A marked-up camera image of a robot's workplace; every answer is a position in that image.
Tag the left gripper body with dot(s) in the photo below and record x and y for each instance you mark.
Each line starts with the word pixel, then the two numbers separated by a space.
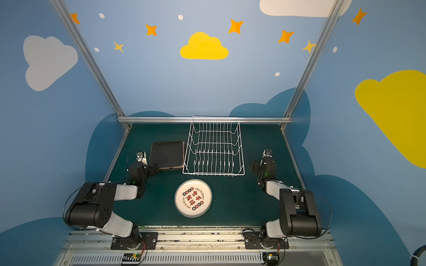
pixel 151 169

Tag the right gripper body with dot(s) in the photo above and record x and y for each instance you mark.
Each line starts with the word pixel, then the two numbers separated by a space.
pixel 256 167

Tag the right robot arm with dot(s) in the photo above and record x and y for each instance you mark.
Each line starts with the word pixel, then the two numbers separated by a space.
pixel 297 211

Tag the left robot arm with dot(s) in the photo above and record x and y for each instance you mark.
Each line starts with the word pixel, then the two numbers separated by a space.
pixel 93 208

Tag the left controller board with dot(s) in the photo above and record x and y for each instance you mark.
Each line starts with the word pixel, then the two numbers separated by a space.
pixel 131 259

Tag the controller board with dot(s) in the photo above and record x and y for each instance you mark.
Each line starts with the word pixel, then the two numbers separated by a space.
pixel 270 259
pixel 131 259

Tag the right controller board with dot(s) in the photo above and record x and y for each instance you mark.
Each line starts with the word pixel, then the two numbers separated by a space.
pixel 270 259

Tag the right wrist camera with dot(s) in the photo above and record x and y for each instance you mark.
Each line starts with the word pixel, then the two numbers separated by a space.
pixel 267 153

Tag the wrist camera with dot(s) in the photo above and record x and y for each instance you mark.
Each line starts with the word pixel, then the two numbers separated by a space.
pixel 267 153
pixel 141 157

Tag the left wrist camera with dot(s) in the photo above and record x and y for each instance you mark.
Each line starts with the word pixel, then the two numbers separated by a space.
pixel 141 157

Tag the aluminium frame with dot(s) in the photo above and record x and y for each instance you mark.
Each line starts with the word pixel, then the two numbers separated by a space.
pixel 127 121

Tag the white wire dish rack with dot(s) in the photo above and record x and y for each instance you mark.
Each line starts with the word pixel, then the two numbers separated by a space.
pixel 214 147

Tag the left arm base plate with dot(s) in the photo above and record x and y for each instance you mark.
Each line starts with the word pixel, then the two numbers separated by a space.
pixel 143 240

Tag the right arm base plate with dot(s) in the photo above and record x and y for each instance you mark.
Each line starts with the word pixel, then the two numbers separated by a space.
pixel 253 240

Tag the aluminium rail base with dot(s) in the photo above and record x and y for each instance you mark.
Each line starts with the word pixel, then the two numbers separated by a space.
pixel 196 246

